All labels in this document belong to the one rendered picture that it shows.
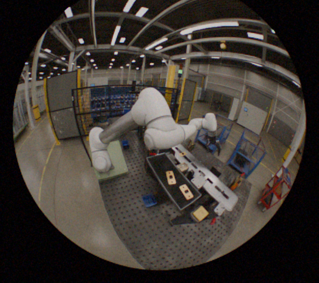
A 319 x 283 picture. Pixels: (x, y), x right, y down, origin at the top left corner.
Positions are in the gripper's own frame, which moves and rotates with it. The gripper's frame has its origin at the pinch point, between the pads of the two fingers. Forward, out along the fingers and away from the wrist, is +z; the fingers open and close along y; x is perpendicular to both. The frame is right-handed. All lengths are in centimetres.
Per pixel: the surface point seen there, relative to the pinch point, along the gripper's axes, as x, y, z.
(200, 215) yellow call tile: -60, 35, -8
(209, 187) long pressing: -33.2, 19.0, 8.0
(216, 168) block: -13.5, 11.9, 5.6
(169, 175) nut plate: -58, 10, -21
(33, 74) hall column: -606, -331, -505
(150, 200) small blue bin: -73, -11, 19
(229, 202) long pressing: -32, 40, 18
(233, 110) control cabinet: 733, -188, 72
